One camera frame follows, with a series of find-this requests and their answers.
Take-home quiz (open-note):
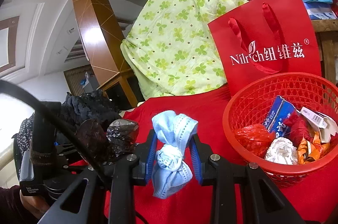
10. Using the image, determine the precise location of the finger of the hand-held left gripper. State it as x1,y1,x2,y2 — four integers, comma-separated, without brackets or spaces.
62,157,89,168
55,143,80,155

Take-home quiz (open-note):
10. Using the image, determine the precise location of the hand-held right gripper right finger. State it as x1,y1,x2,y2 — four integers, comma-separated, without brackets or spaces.
189,134,300,224

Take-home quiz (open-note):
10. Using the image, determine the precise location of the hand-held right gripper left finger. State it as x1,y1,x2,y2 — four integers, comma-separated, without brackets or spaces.
37,129,159,224

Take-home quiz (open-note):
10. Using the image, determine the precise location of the light blue face mask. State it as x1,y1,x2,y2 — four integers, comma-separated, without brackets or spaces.
151,110,198,199

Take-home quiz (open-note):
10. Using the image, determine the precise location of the black plastic bag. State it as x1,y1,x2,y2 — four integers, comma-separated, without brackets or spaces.
75,118,140,164

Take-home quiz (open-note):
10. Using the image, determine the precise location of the red plastic bag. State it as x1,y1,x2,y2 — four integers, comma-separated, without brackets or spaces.
234,124,275,159

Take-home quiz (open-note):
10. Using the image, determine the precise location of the red plastic basket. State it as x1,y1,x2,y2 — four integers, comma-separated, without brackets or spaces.
222,72,338,189

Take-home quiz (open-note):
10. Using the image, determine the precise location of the white paper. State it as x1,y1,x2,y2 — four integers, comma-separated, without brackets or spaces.
264,137,299,165

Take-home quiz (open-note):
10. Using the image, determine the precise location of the blue carton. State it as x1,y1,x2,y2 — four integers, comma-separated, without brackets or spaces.
262,96,298,140

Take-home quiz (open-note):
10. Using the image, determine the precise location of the dark red wrapper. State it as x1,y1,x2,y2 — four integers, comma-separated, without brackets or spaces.
283,110,314,148

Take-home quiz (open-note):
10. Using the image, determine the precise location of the orange foil wrapper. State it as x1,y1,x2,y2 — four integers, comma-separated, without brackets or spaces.
297,131,331,162

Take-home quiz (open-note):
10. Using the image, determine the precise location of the white cardboard box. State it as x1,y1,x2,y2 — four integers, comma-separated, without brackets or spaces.
301,107,338,144

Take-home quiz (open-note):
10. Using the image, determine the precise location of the person's left forearm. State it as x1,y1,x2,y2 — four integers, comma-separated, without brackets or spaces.
0,185,24,224

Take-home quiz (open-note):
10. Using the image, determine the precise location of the person's left hand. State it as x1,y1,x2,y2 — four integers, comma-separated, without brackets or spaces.
20,188,51,219

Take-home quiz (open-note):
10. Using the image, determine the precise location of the dark patterned cloth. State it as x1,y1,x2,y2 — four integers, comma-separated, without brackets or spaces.
13,90,122,159

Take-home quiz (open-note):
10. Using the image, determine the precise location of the red blanket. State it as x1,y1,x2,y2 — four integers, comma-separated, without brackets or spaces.
104,87,338,224

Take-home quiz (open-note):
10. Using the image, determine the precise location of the wooden lattice door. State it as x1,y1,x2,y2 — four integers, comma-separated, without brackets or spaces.
63,65,100,98

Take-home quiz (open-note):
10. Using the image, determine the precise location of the ceiling air vent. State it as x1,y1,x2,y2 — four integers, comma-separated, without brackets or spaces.
64,40,89,63

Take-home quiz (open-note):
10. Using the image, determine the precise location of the wooden cabinet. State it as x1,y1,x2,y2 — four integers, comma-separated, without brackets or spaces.
69,0,145,106

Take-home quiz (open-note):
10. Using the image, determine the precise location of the green clover print quilt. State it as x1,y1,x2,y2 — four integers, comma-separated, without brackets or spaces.
120,0,276,98

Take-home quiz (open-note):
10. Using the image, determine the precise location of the red paper gift bag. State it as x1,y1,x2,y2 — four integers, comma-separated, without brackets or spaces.
207,0,323,98

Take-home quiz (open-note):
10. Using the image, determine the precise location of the wooden table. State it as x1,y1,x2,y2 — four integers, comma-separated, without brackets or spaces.
310,18,338,82

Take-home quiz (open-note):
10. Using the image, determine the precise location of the blue and white pack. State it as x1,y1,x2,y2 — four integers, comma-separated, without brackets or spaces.
303,2,338,21

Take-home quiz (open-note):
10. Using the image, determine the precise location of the black cable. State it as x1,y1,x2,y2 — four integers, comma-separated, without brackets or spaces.
0,80,148,224

